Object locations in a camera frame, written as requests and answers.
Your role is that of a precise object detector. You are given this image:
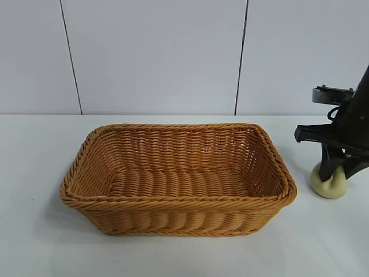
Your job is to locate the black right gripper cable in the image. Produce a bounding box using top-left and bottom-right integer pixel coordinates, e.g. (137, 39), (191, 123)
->
(328, 106), (345, 119)

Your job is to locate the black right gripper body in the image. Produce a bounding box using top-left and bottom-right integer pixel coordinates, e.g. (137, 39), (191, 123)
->
(293, 65), (369, 158)

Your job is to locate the woven tan wicker basket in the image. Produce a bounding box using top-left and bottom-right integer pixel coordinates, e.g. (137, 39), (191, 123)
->
(59, 122), (298, 238)

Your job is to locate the pale yellow egg yolk pastry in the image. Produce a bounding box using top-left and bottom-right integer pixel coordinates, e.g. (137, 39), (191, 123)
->
(310, 163), (349, 200)

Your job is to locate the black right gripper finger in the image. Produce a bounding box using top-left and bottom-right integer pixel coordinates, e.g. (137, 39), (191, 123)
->
(321, 140), (346, 183)
(342, 149), (369, 179)

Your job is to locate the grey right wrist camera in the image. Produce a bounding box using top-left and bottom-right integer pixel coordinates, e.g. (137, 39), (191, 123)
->
(311, 84), (356, 105)

